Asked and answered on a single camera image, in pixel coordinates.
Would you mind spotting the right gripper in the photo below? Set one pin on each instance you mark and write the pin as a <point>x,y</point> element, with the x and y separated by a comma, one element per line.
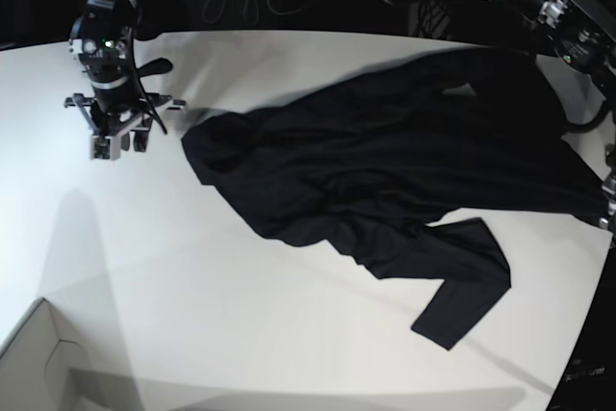
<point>137,118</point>

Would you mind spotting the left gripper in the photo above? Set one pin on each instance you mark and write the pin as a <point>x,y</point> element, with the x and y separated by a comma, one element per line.
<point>608,187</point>

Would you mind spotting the black t-shirt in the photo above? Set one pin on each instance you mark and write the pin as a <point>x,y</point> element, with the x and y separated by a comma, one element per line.
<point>372,164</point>

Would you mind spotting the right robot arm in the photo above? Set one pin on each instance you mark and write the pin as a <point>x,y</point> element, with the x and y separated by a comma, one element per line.
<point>102,40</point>

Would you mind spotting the white cardboard box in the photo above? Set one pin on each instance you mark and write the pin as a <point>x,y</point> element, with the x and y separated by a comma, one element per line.
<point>42,371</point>

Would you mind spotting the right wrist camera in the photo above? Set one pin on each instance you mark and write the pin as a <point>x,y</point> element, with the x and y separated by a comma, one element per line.
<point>105,148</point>

